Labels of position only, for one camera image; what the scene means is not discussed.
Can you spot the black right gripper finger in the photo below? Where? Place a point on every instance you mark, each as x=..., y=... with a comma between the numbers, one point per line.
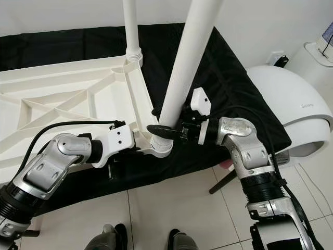
x=164, y=130

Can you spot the white plastic table top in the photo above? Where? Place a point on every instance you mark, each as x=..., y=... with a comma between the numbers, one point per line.
x=109, y=99

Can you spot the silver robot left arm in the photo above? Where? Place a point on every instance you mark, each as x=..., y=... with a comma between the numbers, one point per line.
x=49, y=174

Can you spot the white rounded appliance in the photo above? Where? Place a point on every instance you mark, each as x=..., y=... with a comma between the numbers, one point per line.
x=286, y=99

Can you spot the silver robot right leg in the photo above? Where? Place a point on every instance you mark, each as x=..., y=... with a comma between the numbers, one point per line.
x=183, y=241

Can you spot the white rounded bin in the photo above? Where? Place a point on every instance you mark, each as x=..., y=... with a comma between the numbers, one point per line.
x=309, y=67

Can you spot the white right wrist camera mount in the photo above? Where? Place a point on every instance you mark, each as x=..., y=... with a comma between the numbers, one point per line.
x=200, y=100

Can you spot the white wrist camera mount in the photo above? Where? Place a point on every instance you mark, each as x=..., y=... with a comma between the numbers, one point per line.
x=118, y=138
x=200, y=100

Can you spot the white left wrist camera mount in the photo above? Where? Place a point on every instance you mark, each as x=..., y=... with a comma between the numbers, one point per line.
x=118, y=138

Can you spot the white wall socket with plug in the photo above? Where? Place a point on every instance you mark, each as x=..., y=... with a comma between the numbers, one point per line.
x=277, y=59

